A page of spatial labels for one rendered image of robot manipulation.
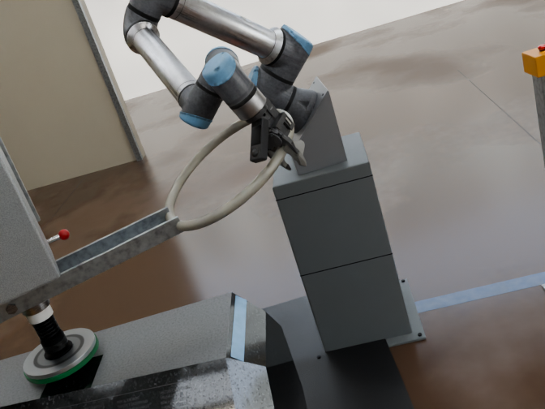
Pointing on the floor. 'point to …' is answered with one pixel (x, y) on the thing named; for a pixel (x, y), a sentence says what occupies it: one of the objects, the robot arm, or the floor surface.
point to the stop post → (536, 62)
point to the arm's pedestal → (345, 252)
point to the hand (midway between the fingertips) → (294, 166)
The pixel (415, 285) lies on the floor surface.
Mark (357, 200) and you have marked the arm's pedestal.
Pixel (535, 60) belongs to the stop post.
